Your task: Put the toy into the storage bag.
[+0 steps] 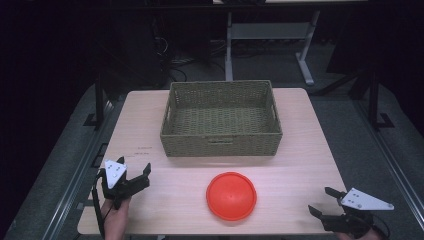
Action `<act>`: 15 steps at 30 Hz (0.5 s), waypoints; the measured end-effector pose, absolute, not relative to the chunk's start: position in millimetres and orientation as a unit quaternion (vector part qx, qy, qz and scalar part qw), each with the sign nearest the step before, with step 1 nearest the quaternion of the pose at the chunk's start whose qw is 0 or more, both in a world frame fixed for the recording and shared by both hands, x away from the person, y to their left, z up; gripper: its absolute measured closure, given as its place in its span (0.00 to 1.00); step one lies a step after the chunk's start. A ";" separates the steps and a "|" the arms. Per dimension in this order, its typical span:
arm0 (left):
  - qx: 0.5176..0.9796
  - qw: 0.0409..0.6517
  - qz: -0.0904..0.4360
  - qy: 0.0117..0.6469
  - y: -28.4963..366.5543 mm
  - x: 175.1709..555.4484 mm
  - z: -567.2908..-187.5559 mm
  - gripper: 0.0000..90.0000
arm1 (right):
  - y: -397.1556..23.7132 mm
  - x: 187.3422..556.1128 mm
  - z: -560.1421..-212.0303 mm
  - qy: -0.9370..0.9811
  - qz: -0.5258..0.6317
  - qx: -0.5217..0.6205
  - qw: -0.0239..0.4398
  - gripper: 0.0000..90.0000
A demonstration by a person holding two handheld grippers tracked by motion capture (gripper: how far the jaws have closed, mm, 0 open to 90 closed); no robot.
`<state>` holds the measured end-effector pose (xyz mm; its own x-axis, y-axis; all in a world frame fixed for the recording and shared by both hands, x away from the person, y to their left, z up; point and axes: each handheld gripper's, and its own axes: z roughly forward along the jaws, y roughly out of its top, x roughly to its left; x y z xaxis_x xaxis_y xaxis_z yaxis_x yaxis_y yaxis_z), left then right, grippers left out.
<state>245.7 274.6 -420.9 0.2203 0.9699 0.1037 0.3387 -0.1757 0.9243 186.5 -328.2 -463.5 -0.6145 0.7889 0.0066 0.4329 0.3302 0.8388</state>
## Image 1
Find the white metal desk frame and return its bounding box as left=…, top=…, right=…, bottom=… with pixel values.
left=224, top=9, right=322, bottom=87

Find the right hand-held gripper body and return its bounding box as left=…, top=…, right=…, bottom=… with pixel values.
left=320, top=187, right=395, bottom=240

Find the person's left hand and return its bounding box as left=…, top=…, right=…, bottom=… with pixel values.
left=100, top=197, right=132, bottom=240

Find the bundle of floor cables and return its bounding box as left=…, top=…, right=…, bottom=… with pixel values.
left=151, top=34, right=228, bottom=83

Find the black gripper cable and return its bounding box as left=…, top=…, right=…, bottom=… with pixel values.
left=370, top=214, right=392, bottom=240
left=91, top=169, right=108, bottom=240

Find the dark computer tower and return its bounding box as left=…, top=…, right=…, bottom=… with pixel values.
left=99, top=13, right=171, bottom=89

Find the orange round plate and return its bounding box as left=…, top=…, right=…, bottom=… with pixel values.
left=205, top=171, right=258, bottom=222

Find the green woven basket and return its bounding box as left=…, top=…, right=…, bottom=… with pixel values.
left=159, top=79, right=284, bottom=158

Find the black metal stand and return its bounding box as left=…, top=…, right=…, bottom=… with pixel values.
left=366, top=68, right=396, bottom=131
left=82, top=70, right=111, bottom=131

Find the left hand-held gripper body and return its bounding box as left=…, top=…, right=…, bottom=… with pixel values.
left=99, top=159, right=151, bottom=210

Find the grey metal rail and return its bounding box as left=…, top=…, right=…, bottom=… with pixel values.
left=41, top=96, right=126, bottom=240
left=352, top=98, right=424, bottom=231

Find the person's right hand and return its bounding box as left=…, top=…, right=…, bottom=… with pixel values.
left=334, top=229, right=383, bottom=240

